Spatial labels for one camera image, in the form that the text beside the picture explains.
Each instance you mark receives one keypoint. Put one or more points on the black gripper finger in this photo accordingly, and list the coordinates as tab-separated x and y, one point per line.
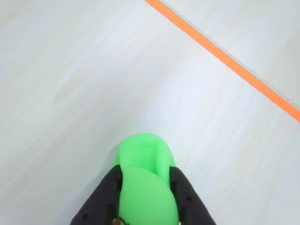
98	201
189	199

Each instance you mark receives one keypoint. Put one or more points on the green rubber duck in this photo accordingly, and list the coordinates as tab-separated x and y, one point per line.
145	187

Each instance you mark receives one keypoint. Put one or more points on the orange tape strip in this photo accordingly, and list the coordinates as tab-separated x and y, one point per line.
225	57

